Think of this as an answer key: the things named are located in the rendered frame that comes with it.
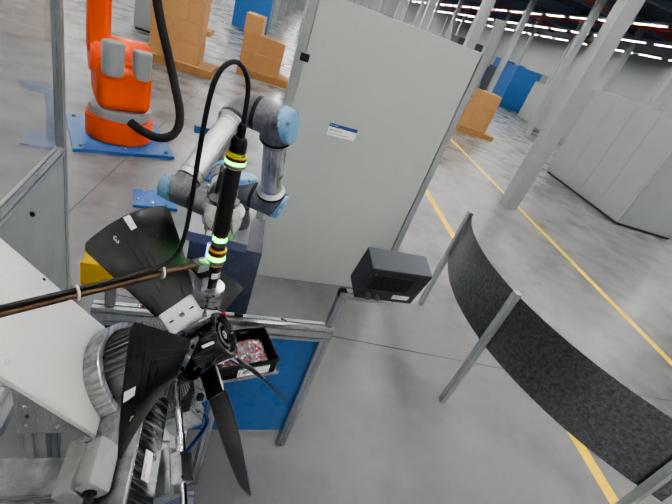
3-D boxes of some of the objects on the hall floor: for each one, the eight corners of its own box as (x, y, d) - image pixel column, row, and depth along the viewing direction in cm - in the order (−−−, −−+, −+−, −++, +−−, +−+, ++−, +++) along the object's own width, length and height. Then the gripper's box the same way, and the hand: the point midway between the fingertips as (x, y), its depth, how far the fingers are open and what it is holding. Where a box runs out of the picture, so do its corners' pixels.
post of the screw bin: (190, 485, 183) (220, 366, 143) (189, 479, 185) (218, 360, 145) (197, 483, 185) (228, 365, 144) (196, 476, 187) (226, 359, 146)
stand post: (43, 592, 140) (14, 373, 83) (52, 561, 148) (32, 340, 90) (58, 590, 142) (40, 374, 84) (67, 560, 149) (55, 342, 92)
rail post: (276, 446, 211) (319, 341, 172) (275, 439, 214) (318, 335, 175) (283, 446, 212) (328, 342, 173) (283, 439, 216) (326, 335, 176)
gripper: (241, 213, 111) (242, 258, 94) (197, 206, 107) (190, 251, 90) (247, 186, 107) (250, 227, 90) (202, 176, 103) (196, 218, 86)
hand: (222, 225), depth 90 cm, fingers closed on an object, 4 cm apart
